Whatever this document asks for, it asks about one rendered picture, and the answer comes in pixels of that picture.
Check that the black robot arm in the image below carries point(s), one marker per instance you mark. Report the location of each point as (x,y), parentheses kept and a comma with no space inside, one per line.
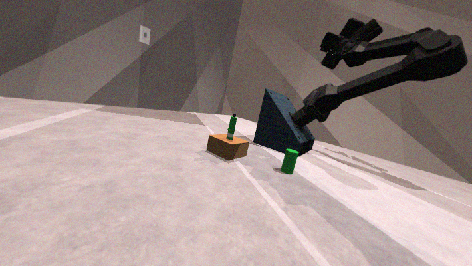
(430,54)

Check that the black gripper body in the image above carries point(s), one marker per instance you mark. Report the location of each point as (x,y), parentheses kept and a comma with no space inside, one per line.
(350,27)

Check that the orange square block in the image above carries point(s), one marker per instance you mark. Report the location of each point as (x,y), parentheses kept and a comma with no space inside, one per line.
(226,148)

